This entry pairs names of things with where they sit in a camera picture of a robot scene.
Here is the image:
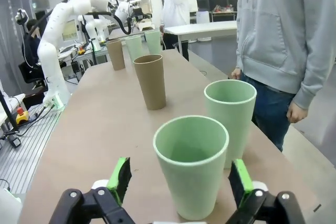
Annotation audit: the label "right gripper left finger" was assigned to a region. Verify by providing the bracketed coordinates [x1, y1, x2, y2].
[51, 157, 137, 224]

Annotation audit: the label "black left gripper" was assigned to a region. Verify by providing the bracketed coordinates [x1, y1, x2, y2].
[132, 7, 145, 22]

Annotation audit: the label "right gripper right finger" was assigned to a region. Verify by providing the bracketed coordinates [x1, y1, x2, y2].
[225, 158, 307, 224]

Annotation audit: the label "person's left forearm grey sleeve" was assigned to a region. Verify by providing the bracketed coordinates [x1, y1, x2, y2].
[295, 42, 336, 110]

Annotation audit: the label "person's right forearm grey sleeve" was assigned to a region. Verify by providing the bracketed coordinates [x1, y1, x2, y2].
[235, 32, 246, 70]

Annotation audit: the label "person's left hand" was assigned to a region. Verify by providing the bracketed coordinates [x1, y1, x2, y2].
[286, 102, 308, 124]

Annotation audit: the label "bystander in white hoodie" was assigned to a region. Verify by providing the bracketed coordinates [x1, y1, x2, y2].
[159, 0, 190, 61]

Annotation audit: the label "white storage bin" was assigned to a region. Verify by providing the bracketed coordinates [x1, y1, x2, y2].
[197, 11, 210, 24]

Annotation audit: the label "white side table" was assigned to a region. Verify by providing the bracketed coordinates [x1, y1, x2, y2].
[164, 20, 238, 43]

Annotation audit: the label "computer monitor lit screen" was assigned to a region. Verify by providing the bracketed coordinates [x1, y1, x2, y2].
[62, 20, 80, 42]

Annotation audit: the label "person's blue jeans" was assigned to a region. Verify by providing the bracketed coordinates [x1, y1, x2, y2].
[240, 73, 296, 153]

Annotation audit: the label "ribbed aluminium mounting platform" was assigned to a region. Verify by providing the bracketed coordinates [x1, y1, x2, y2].
[0, 103, 69, 196]

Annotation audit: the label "black power adapter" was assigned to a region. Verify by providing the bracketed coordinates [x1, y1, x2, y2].
[9, 136, 22, 148]

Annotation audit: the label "yellow emergency stop button box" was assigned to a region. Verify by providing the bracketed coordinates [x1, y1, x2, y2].
[15, 107, 29, 125]

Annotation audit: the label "seated person in dark clothes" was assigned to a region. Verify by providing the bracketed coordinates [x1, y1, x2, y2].
[21, 18, 43, 78]

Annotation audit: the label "black office chair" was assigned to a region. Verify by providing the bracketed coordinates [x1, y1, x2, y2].
[18, 62, 46, 89]

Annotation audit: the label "black stand pole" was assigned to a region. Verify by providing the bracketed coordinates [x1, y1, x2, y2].
[0, 87, 19, 133]

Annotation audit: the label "person's grey hoodie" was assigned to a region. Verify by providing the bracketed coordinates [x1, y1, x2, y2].
[235, 0, 336, 111]

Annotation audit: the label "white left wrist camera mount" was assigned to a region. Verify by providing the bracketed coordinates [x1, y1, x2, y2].
[136, 20, 156, 31]

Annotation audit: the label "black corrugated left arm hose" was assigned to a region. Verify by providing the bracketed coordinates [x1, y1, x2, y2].
[86, 11, 133, 35]

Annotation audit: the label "black power cable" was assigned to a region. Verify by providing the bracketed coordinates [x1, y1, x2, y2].
[19, 104, 55, 137]

